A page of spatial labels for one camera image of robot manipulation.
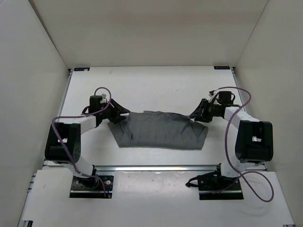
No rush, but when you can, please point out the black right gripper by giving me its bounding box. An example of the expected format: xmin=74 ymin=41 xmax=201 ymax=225
xmin=189 ymin=99 xmax=220 ymax=122

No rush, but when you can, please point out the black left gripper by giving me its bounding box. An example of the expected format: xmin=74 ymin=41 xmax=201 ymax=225
xmin=100 ymin=98 xmax=130 ymax=124

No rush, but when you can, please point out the grey pleated skirt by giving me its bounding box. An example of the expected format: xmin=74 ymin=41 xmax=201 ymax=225
xmin=108 ymin=111 xmax=208 ymax=150

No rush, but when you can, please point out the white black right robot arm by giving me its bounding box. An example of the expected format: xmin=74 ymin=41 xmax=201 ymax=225
xmin=189 ymin=91 xmax=274 ymax=190

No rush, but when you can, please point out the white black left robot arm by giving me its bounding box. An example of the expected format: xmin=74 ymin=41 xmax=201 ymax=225
xmin=45 ymin=95 xmax=130 ymax=188

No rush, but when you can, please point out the blue label sticker right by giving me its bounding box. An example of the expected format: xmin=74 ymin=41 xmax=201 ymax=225
xmin=214 ymin=66 xmax=230 ymax=70

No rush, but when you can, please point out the blue label sticker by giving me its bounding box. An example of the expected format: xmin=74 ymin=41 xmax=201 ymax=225
xmin=73 ymin=67 xmax=90 ymax=71
xmin=214 ymin=66 xmax=230 ymax=70

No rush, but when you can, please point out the blue label sticker left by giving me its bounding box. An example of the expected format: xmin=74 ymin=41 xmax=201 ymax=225
xmin=73 ymin=67 xmax=90 ymax=71

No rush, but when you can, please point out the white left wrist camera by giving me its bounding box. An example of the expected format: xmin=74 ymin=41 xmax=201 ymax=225
xmin=101 ymin=94 xmax=108 ymax=103

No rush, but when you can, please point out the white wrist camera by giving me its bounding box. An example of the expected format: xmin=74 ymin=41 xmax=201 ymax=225
xmin=101 ymin=94 xmax=108 ymax=103
xmin=209 ymin=89 xmax=218 ymax=101

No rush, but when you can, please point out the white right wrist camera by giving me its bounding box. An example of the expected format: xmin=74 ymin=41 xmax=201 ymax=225
xmin=209 ymin=89 xmax=218 ymax=101

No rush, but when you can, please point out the aluminium table edge rail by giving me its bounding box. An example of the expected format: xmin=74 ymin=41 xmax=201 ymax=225
xmin=96 ymin=165 xmax=216 ymax=172

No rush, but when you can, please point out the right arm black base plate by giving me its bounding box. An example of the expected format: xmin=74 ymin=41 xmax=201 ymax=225
xmin=197 ymin=172 xmax=244 ymax=201

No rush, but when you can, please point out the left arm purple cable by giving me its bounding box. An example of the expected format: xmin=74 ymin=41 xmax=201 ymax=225
xmin=52 ymin=87 xmax=112 ymax=199

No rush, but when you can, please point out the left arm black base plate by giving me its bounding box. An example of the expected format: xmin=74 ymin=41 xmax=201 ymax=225
xmin=69 ymin=175 xmax=114 ymax=199

